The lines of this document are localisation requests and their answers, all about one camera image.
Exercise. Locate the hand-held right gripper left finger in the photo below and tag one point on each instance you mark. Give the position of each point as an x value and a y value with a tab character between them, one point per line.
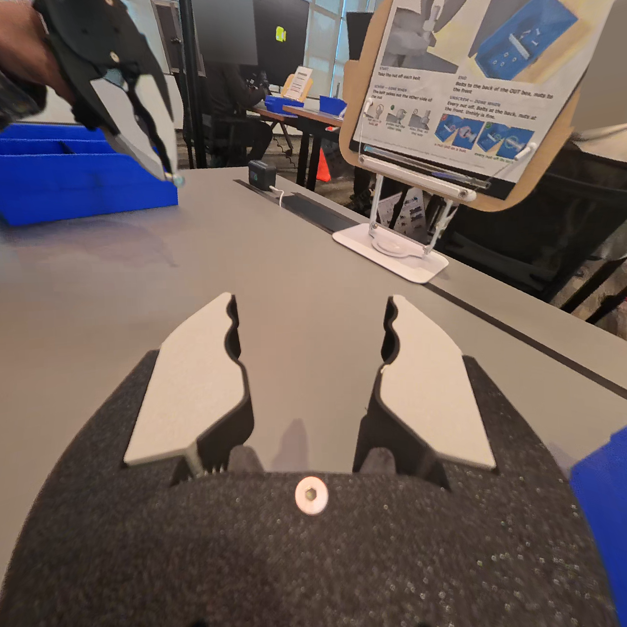
191	391

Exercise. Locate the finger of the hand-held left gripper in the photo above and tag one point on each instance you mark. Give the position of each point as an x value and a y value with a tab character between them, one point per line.
164	136
117	117

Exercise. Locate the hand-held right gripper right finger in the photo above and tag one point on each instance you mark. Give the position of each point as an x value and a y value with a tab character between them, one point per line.
430	391

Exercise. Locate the silver hex bolt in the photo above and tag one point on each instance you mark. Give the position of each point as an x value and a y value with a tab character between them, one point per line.
176	180

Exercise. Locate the blue plastic bin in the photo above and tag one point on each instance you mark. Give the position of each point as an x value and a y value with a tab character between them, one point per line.
602	513
73	190

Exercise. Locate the person's left hand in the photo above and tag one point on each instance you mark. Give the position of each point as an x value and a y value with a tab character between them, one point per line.
24	49

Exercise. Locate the black metal pole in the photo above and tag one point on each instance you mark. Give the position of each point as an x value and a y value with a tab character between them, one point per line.
194	98

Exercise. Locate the grey panel on stand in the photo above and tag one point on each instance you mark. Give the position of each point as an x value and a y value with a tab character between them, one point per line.
168	34

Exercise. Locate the black power station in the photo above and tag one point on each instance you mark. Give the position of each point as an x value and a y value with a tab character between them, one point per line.
259	175

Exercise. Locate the small blue bin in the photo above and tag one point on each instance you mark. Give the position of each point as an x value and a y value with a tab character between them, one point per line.
281	105
332	106

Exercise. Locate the small document stand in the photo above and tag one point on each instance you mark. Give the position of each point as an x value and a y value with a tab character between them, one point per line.
298	83

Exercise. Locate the instruction sheet on stand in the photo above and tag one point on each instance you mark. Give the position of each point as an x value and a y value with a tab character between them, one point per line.
391	249

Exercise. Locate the black computer monitor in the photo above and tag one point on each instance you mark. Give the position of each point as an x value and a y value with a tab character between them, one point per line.
283	49

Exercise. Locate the wooden office desk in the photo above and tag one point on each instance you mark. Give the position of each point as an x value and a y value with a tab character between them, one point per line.
313	113

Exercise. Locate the orange traffic cone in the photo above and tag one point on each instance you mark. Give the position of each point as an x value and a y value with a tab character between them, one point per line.
323	168

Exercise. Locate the black fabric bag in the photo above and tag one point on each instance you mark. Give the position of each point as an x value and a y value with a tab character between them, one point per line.
538	234

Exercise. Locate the black monitor back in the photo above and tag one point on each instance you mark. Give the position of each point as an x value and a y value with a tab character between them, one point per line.
359	34

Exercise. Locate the printed instruction sheet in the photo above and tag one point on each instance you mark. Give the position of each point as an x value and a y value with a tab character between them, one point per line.
416	98

